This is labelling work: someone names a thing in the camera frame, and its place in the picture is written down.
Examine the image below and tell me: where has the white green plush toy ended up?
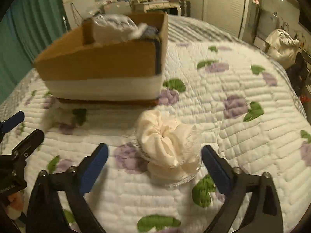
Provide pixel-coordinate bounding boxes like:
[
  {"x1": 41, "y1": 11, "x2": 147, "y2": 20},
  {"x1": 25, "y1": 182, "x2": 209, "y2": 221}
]
[{"x1": 39, "y1": 103, "x2": 87, "y2": 135}]

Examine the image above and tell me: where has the cream fabric scrunchie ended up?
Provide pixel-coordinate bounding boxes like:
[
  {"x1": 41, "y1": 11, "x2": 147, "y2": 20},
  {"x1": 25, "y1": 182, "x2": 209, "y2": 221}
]
[{"x1": 135, "y1": 110, "x2": 202, "y2": 187}]

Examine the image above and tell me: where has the white towel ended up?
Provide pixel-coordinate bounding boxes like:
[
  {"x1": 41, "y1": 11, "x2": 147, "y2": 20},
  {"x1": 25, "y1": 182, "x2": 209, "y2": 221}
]
[{"x1": 92, "y1": 14, "x2": 148, "y2": 44}]

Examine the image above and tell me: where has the blue Vinda tissue pack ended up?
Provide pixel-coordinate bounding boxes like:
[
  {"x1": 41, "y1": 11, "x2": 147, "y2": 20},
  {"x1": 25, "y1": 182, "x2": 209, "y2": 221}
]
[{"x1": 138, "y1": 26, "x2": 161, "y2": 43}]

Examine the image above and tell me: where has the left hand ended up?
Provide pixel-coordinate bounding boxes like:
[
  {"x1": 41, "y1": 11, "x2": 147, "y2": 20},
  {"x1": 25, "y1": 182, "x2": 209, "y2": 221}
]
[{"x1": 5, "y1": 191, "x2": 24, "y2": 220}]

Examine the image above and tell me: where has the green curtain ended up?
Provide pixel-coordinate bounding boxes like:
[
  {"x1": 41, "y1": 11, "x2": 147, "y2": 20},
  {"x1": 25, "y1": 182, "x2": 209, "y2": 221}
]
[{"x1": 1, "y1": 0, "x2": 70, "y2": 102}]

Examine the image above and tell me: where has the white floral quilted bedspread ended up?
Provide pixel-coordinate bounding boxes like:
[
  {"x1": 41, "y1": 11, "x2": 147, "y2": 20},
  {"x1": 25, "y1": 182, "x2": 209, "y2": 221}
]
[{"x1": 1, "y1": 16, "x2": 310, "y2": 232}]

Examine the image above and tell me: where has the brown cardboard box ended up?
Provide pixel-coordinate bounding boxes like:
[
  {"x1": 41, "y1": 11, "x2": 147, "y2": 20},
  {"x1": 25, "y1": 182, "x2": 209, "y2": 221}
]
[{"x1": 34, "y1": 12, "x2": 168, "y2": 104}]

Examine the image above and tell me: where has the small grey refrigerator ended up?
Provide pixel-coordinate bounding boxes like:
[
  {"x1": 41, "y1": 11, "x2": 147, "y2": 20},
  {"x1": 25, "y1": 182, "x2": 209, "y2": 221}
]
[{"x1": 103, "y1": 1, "x2": 132, "y2": 15}]

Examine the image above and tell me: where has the white stuffed laundry bag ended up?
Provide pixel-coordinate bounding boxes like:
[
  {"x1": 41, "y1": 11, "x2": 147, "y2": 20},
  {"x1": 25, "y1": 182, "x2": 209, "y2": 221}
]
[{"x1": 265, "y1": 28, "x2": 299, "y2": 70}]

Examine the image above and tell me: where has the white dressing table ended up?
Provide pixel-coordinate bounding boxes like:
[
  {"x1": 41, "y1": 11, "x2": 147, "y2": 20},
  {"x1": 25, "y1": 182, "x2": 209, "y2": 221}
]
[{"x1": 132, "y1": 0, "x2": 191, "y2": 17}]

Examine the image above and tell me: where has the white sliding wardrobe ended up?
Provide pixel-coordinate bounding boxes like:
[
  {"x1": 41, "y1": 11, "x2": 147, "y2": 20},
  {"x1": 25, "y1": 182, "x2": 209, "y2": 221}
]
[{"x1": 187, "y1": 0, "x2": 249, "y2": 38}]

